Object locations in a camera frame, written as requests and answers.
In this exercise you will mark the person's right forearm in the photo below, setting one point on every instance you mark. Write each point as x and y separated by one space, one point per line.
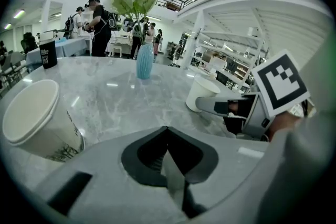
283 123

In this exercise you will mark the blue ribbed vase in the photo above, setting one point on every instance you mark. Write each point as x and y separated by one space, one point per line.
145 63

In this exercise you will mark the black backpack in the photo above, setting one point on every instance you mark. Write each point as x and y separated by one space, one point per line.
114 22

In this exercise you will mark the white dressing table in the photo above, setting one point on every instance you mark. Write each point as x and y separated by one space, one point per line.
118 40

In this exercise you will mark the black bottle white cap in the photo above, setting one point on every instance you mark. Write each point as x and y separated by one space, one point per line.
48 56

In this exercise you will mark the grey dining chair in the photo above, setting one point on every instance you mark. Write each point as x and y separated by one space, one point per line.
17 57

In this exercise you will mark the white metal shelving rack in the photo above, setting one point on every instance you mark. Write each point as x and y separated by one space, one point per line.
231 35

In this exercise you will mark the blue cloth covered table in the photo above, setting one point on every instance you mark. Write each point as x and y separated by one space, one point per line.
71 47

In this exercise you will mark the cardboard box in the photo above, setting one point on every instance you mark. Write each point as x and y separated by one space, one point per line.
210 55

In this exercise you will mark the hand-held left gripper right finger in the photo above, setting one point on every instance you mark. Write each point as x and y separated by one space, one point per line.
207 162

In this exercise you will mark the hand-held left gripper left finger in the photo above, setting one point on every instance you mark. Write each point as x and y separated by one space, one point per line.
131 162

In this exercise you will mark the teal cloth item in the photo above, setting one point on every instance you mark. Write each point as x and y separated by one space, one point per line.
63 39

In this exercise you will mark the white paper cup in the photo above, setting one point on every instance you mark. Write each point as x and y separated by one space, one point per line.
67 136
29 110
199 90

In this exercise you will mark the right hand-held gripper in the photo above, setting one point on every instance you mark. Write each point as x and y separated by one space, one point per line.
281 81

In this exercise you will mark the oval dresser mirror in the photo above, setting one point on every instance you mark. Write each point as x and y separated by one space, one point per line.
128 25

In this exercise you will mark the black office chair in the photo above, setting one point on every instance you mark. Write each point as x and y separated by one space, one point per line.
29 42

